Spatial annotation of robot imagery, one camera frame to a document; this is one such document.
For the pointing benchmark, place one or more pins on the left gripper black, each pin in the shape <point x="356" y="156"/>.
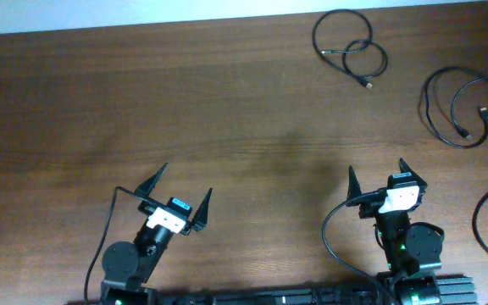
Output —
<point x="199" y="219"/>

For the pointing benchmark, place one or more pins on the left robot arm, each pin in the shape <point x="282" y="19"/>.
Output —
<point x="128" y="265"/>

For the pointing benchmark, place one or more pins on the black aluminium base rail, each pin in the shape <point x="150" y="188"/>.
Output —
<point x="450" y="290"/>

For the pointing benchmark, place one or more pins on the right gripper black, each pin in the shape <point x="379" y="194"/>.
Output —
<point x="367" y="207"/>

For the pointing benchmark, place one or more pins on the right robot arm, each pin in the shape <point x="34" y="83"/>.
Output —
<point x="412" y="250"/>

